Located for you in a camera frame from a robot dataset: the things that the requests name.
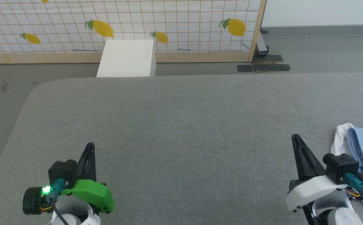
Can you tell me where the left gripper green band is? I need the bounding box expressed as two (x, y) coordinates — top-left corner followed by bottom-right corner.
(58, 142), (115, 215)

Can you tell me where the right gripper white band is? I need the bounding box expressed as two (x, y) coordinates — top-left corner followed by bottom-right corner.
(286, 134), (350, 213)

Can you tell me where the large dark floor mat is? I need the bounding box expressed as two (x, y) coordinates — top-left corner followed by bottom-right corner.
(252, 54), (291, 73)

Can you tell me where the white rectangular box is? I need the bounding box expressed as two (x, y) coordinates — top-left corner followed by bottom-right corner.
(96, 39), (157, 78)

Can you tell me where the grey metal partition foot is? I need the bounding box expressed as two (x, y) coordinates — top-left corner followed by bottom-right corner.
(256, 29), (270, 57)

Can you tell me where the lemon print partition screen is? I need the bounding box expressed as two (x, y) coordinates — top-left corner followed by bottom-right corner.
(0, 0), (267, 65)

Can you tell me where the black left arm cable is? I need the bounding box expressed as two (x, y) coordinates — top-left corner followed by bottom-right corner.
(51, 201), (70, 225)

